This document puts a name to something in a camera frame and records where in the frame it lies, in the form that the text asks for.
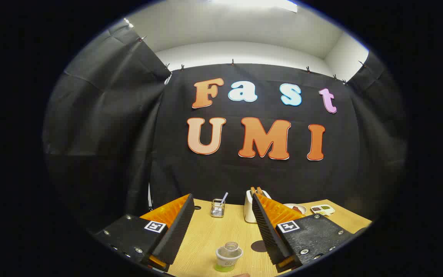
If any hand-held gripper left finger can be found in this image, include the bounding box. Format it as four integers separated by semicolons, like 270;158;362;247
93;194;195;273

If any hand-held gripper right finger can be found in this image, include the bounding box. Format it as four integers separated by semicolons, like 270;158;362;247
251;192;356;274

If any clear juice bottle white label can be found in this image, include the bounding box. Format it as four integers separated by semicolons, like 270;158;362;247
215;242;243;272

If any wooden table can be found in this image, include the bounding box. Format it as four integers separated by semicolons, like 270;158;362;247
141;199;373;277

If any white toaster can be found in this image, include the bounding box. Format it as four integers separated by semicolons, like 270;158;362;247
244;189;272;224

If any round white plate brown food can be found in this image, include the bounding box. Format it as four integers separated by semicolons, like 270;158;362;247
283;203;307;215

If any white divided dish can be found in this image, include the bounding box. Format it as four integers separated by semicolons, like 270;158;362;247
311;204;335;216

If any wire mesh holder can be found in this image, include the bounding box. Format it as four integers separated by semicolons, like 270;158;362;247
211;199;226;218

